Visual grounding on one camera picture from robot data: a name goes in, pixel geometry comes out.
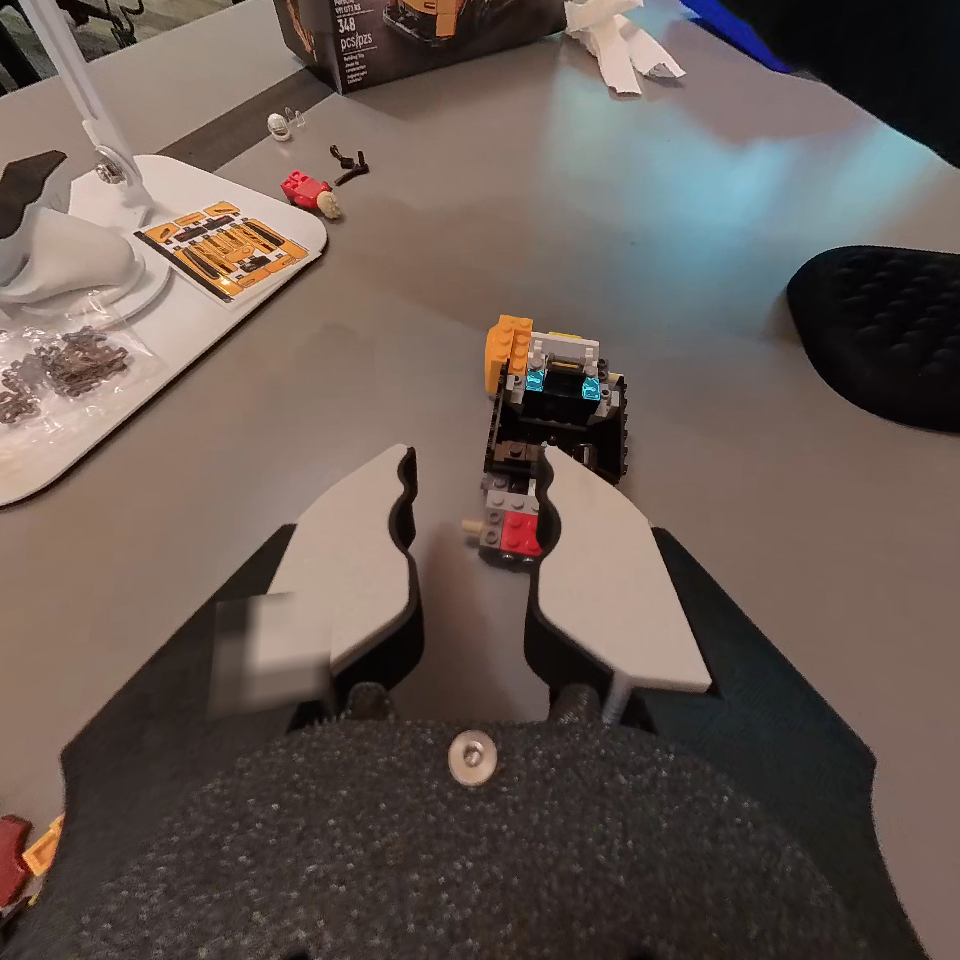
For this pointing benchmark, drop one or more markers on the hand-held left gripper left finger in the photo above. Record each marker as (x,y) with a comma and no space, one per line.
(345,555)

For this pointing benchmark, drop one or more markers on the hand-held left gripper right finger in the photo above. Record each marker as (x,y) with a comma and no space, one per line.
(615,600)

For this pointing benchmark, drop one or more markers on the partly built brick car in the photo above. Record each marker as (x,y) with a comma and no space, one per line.
(555,427)

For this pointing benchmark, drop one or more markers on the orange toy brick assembly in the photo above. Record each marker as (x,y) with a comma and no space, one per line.
(510,345)

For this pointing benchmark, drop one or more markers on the grey desk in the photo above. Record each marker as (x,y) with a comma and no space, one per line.
(525,225)

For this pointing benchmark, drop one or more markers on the white tray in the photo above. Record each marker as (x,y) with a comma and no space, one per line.
(247,315)

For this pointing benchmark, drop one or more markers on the orange sticker sheet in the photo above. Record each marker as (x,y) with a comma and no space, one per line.
(225,251)

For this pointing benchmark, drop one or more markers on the pile of dark small pieces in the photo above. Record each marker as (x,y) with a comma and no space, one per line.
(67,375)

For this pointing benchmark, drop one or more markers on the red brick with wheel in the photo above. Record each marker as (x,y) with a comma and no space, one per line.
(304,187)

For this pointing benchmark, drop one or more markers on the black textured pad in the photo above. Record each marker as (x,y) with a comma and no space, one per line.
(885,337)

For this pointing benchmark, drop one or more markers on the small black toy pieces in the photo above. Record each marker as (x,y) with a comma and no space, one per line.
(351,169)

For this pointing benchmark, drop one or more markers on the grey and black curved part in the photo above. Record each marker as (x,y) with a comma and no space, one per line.
(75,255)

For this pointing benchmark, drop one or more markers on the small white toy piece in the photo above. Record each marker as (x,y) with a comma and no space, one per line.
(279,127)

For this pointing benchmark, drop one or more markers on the small clear toy piece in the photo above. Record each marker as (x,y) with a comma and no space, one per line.
(296,118)

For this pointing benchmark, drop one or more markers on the pile of small toy bricks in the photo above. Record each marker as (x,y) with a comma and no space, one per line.
(15,855)

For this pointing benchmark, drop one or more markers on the yellow car toy set box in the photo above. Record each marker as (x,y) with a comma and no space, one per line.
(390,37)

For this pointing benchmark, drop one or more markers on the crumpled white paper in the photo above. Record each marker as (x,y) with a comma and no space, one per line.
(622,45)

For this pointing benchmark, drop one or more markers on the blue plastic bin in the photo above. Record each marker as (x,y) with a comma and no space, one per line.
(739,34)

